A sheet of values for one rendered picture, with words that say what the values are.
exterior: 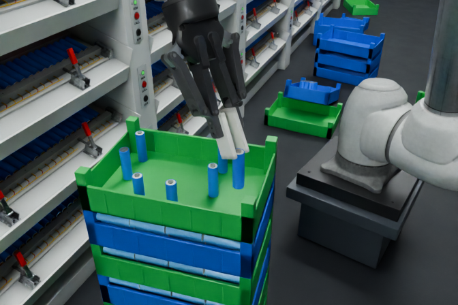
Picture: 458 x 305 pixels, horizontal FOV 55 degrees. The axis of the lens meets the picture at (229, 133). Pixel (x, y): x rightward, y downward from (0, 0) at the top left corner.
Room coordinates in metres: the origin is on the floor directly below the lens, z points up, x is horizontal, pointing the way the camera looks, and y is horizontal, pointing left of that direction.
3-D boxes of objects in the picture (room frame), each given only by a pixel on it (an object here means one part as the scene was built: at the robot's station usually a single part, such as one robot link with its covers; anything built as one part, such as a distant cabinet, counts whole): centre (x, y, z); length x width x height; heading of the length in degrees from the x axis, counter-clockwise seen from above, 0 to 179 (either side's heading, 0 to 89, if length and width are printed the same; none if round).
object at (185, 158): (0.63, 0.08, 0.52); 0.30 x 0.20 x 0.08; 74
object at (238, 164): (0.54, -0.01, 0.60); 0.02 x 0.02 x 0.06
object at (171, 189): (0.57, 0.09, 0.52); 0.02 x 0.02 x 0.06
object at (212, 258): (0.63, 0.08, 0.44); 0.30 x 0.20 x 0.08; 74
